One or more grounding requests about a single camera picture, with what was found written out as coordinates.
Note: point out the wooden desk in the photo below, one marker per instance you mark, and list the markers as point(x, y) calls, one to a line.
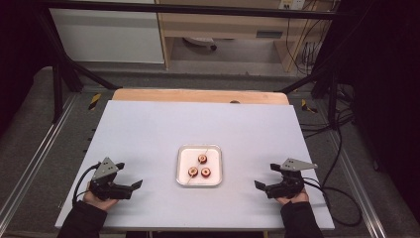
point(224, 23)

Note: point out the aluminium floor rail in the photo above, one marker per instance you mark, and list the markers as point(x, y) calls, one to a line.
point(36, 155)
point(360, 188)

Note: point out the wooden table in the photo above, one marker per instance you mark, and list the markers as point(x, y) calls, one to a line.
point(185, 95)

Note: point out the yellow black floor tape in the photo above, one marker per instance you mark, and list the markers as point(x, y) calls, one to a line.
point(94, 101)
point(307, 106)

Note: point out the grey chair base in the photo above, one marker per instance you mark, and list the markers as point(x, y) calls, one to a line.
point(199, 41)

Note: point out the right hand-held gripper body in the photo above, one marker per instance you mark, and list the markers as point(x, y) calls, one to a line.
point(289, 183)

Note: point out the red hawthorn piece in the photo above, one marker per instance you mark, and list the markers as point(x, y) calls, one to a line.
point(205, 172)
point(193, 171)
point(202, 159)

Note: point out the thin wooden skewer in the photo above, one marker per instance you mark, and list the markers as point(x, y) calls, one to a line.
point(189, 180)

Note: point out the black metal frame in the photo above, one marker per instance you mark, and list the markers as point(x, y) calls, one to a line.
point(198, 9)

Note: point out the person's left hand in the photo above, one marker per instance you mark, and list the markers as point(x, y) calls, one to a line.
point(99, 202)

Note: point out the white wall socket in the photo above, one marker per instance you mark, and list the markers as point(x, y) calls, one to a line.
point(292, 4)

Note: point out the white square tray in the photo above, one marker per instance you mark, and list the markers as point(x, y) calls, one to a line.
point(188, 155)

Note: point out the white cabinet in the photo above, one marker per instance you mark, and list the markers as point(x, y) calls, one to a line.
point(105, 36)

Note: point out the person's right hand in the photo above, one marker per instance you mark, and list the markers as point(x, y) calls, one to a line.
point(295, 200)

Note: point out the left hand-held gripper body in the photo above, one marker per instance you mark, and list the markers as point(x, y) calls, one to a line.
point(105, 185)

